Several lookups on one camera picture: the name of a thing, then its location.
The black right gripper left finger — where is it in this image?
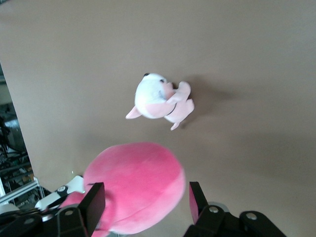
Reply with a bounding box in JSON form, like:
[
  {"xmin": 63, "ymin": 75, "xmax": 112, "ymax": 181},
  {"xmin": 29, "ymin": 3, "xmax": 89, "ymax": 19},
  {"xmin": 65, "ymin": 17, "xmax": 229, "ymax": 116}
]
[{"xmin": 57, "ymin": 182, "xmax": 106, "ymax": 237}]

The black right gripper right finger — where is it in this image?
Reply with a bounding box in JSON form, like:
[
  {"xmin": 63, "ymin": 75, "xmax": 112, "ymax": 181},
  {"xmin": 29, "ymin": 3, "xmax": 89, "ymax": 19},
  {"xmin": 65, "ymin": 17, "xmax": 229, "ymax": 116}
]
[{"xmin": 182, "ymin": 181, "xmax": 241, "ymax": 237}]

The round pink plush toy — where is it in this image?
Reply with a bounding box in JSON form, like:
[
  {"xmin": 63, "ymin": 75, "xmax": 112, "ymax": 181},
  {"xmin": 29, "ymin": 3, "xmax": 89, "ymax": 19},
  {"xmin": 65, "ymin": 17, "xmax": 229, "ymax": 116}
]
[{"xmin": 58, "ymin": 141, "xmax": 186, "ymax": 237}]

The pale pink puppy plush toy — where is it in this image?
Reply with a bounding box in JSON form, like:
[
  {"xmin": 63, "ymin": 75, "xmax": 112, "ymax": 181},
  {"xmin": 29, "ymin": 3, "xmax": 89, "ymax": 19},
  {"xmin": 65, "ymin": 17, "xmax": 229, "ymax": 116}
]
[{"xmin": 125, "ymin": 72, "xmax": 195, "ymax": 131}]

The silver aluminium frame post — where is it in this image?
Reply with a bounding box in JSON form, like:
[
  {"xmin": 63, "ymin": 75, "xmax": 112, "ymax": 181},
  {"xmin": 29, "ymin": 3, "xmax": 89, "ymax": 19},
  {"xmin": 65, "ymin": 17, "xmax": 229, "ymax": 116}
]
[{"xmin": 0, "ymin": 176, "xmax": 40, "ymax": 205}]

